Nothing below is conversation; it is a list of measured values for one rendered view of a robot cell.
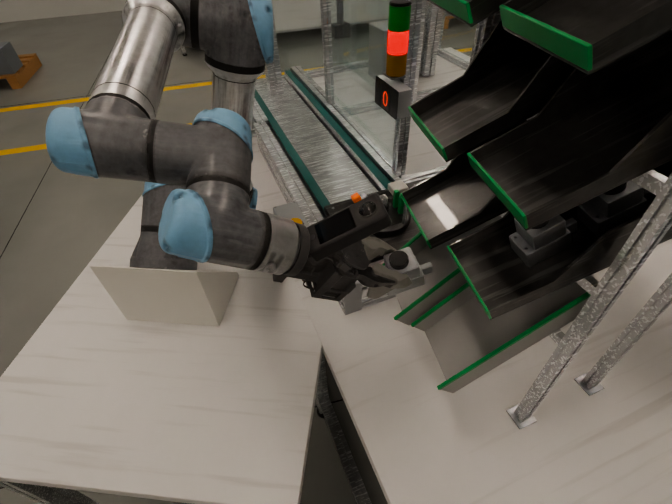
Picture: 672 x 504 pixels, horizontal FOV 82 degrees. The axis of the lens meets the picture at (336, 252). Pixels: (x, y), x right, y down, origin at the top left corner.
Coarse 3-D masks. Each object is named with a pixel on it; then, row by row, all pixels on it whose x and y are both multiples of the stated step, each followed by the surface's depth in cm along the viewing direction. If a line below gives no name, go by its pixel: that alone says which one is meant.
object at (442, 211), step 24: (480, 144) 66; (456, 168) 68; (408, 192) 70; (432, 192) 69; (456, 192) 67; (480, 192) 64; (432, 216) 66; (456, 216) 64; (480, 216) 60; (432, 240) 61
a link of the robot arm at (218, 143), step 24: (216, 120) 47; (240, 120) 49; (168, 144) 44; (192, 144) 45; (216, 144) 46; (240, 144) 47; (168, 168) 45; (192, 168) 45; (216, 168) 45; (240, 168) 46
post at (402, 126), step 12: (408, 0) 87; (420, 0) 87; (420, 12) 88; (408, 48) 93; (408, 60) 95; (408, 72) 97; (408, 84) 100; (396, 120) 108; (408, 120) 106; (396, 132) 110; (408, 132) 109; (396, 144) 112; (396, 156) 114; (396, 168) 116
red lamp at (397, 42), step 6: (408, 30) 90; (390, 36) 90; (396, 36) 89; (402, 36) 89; (408, 36) 91; (390, 42) 91; (396, 42) 90; (402, 42) 90; (390, 48) 92; (396, 48) 91; (402, 48) 91; (390, 54) 93; (396, 54) 92; (402, 54) 92
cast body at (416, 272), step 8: (408, 248) 62; (384, 256) 62; (392, 256) 60; (400, 256) 60; (408, 256) 61; (392, 264) 60; (400, 264) 59; (408, 264) 60; (416, 264) 60; (424, 264) 64; (400, 272) 60; (408, 272) 60; (416, 272) 60; (424, 272) 64; (416, 280) 62; (424, 280) 63; (400, 288) 63; (408, 288) 64
